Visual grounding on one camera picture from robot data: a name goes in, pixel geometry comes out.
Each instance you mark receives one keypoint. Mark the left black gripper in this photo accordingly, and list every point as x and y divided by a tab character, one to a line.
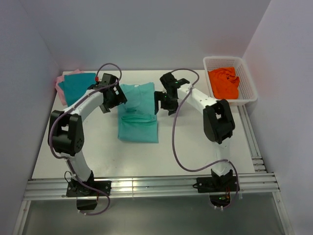
120	99

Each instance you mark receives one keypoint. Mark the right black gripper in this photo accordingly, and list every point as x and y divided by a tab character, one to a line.
159	96

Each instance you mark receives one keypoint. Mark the mint green t-shirt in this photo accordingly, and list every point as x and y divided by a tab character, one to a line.
137	121

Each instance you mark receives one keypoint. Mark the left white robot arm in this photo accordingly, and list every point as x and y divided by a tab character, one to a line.
66	135

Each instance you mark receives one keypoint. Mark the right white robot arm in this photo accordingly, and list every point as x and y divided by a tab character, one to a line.
218	122

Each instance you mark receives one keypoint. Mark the folded teal t-shirt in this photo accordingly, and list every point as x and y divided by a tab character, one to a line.
76	85

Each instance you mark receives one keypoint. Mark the folded pink t-shirt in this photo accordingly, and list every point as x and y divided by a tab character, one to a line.
58	87

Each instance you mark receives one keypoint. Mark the orange t-shirt in basket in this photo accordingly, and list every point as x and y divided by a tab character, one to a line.
224	83

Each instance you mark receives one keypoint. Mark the white plastic basket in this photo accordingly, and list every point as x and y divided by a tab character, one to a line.
247	90

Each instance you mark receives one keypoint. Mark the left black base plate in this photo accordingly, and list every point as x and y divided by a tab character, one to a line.
76	189

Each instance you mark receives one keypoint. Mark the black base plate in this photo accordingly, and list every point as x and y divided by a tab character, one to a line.
76	189
216	183

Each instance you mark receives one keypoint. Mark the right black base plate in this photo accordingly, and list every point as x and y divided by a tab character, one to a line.
216	183

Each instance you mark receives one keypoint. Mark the aluminium rail frame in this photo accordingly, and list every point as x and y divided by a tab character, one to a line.
260	181

